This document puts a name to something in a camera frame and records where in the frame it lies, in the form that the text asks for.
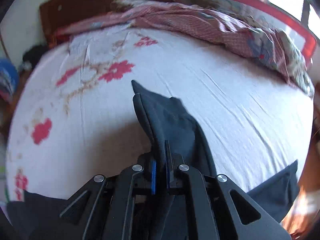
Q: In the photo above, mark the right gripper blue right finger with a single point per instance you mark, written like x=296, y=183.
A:
x=169, y=165

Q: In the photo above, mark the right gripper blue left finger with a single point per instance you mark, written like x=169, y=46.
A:
x=153, y=172

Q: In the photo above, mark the black Anta sports pants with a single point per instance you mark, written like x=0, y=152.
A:
x=202, y=204

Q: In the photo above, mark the white floral bed sheet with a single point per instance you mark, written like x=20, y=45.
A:
x=95, y=104

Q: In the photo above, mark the red patterned quilt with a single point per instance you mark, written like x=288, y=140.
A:
x=270, y=47

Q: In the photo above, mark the black clothes pile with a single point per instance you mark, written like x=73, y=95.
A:
x=34, y=54

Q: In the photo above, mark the plastic bag of clothes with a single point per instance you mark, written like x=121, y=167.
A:
x=9, y=79

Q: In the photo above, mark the red framed bed guard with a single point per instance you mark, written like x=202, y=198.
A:
x=269, y=17

